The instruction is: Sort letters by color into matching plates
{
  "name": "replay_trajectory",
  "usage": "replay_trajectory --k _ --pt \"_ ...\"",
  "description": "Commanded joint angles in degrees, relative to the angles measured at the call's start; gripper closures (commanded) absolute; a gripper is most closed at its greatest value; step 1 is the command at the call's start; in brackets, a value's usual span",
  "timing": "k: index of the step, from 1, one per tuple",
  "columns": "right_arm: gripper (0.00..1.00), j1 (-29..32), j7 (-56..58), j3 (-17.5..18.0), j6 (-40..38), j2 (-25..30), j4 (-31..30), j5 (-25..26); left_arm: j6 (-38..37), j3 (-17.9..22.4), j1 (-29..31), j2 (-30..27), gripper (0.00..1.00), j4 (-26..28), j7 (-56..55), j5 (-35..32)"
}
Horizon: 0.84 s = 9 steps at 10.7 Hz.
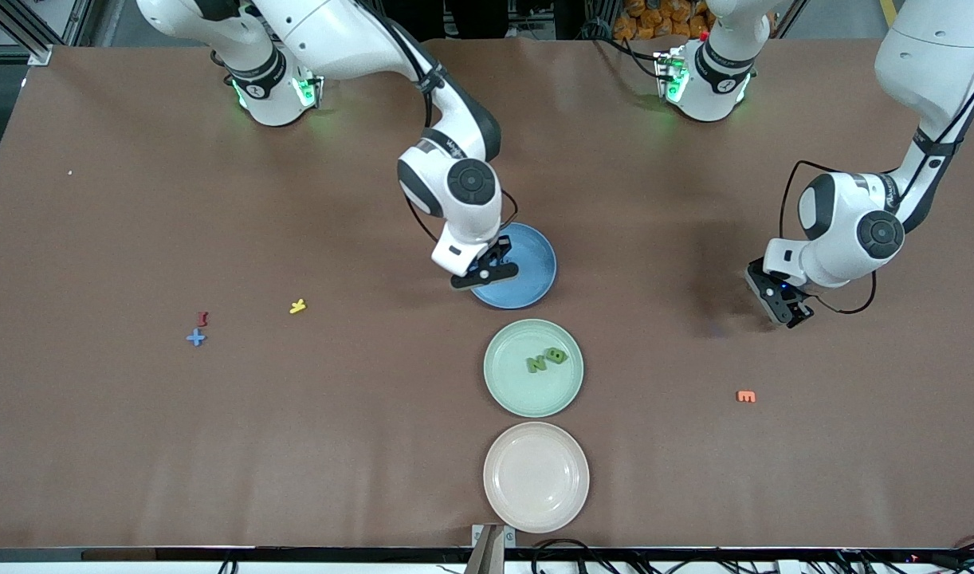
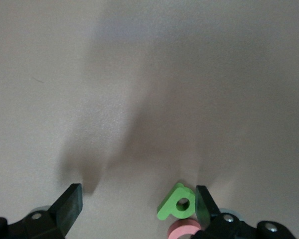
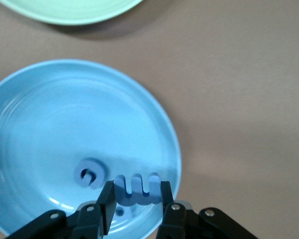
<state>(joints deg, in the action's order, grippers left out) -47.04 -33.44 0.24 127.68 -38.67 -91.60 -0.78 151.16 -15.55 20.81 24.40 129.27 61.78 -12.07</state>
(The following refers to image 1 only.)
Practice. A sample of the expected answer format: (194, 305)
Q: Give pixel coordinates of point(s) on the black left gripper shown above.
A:
(776, 298)

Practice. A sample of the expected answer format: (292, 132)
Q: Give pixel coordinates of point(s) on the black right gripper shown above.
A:
(500, 249)

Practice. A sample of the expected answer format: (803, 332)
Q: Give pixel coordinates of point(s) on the green letter B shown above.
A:
(557, 355)

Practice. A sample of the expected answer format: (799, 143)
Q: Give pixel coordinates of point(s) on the green letter N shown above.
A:
(536, 365)

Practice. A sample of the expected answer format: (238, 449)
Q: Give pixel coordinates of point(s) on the blue letter X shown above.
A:
(195, 338)

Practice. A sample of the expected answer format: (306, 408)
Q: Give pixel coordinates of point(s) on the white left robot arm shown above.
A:
(933, 72)

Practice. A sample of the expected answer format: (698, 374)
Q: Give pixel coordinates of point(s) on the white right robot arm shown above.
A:
(335, 32)

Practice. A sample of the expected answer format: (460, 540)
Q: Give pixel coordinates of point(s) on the blue plate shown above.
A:
(531, 275)

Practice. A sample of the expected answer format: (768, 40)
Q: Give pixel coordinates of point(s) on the light green plate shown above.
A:
(533, 395)

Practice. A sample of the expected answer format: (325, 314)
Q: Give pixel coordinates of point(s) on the yellow letter Y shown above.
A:
(297, 306)

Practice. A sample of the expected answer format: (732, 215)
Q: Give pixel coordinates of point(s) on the beige pink plate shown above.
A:
(536, 478)

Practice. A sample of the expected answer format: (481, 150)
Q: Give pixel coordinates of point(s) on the orange packaged items pile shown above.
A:
(654, 20)

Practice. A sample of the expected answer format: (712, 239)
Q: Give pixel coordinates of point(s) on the brown table cover sheet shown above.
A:
(216, 199)

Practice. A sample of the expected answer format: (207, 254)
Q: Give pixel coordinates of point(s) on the metal table edge bracket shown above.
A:
(509, 540)

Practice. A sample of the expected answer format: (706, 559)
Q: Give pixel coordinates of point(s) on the brown cardboard post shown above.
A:
(487, 554)

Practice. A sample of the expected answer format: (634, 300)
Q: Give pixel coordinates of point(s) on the aluminium frame profile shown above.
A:
(39, 54)

